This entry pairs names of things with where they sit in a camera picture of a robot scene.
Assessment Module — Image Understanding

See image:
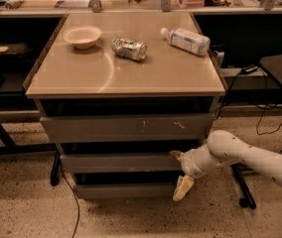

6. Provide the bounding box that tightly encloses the clear plastic water bottle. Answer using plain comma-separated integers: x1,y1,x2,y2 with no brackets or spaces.
160,28,211,57

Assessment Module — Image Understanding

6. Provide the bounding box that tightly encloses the black floor cable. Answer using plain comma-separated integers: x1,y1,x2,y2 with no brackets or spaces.
61,169,81,238

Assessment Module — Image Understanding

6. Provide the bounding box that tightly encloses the black table leg left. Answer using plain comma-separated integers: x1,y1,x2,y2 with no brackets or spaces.
50,152,61,186

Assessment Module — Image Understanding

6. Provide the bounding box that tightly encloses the black power adapter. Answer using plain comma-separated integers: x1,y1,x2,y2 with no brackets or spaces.
240,64,258,74

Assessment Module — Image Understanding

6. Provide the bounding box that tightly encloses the black floor stand leg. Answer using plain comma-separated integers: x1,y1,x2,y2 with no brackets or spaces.
231,165,256,209

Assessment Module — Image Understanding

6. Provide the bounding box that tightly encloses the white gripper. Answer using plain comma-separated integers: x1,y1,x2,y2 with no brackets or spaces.
170,145,221,201

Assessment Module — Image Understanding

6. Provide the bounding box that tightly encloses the grey bottom drawer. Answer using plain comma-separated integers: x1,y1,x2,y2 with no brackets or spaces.
75,182,176,199

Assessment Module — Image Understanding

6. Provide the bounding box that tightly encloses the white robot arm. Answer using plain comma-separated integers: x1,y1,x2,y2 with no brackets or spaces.
170,130,282,201

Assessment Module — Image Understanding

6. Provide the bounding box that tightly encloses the crushed silver soda can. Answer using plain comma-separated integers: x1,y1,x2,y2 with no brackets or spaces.
111,37,147,61

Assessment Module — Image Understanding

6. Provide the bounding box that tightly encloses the grey drawer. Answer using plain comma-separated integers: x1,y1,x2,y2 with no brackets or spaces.
75,182,176,199
61,153,181,174
41,113,213,143

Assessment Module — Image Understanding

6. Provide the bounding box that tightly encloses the white paper bowl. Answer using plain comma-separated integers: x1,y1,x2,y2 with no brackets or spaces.
63,26,101,50

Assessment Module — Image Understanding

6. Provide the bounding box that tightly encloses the grey top drawer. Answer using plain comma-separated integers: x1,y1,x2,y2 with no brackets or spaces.
41,113,213,143

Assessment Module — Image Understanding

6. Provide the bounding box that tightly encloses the grey drawer cabinet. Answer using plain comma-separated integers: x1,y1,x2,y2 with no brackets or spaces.
26,11,225,189

